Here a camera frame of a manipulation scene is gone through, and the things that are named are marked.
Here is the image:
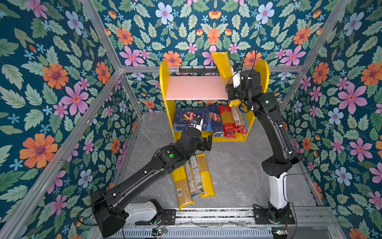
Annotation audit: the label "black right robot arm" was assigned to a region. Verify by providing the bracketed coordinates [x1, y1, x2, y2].
[226, 70, 302, 212]

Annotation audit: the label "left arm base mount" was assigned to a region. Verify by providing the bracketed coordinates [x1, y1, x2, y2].
[124, 199, 177, 226]

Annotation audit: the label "blue Barilla spaghetti box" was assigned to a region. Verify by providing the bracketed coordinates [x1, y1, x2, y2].
[208, 104, 224, 137]

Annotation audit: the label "blue Barilla rigatoni bag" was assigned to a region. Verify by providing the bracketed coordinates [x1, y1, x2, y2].
[174, 108, 209, 131]

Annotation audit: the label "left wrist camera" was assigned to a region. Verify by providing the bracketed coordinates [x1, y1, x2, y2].
[193, 117, 204, 131]

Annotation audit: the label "yellow spaghetti bag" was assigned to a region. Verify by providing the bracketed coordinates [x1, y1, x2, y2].
[172, 166, 195, 210]
[212, 52, 241, 107]

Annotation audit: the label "yellow Pastatime bag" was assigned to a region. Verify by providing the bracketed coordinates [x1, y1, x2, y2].
[196, 153, 216, 199]

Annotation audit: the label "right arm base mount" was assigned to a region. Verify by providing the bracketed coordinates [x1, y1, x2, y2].
[253, 203, 296, 225]

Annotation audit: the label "yellow wooden shelf unit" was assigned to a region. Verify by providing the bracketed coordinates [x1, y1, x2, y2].
[160, 60, 270, 142]

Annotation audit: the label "aluminium frame rails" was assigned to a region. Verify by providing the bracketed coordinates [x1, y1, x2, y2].
[0, 0, 353, 239]

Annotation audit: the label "red clear labelled spaghetti bag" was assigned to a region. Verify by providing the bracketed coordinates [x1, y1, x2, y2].
[231, 106, 247, 136]

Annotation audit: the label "black hook rail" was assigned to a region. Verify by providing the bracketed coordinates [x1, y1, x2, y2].
[178, 66, 219, 74]

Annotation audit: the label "blue clear spaghetti bag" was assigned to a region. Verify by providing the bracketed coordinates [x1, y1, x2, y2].
[190, 156, 204, 194]
[184, 160, 199, 197]

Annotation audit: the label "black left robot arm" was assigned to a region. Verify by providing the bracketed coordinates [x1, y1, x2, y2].
[91, 127, 212, 238]

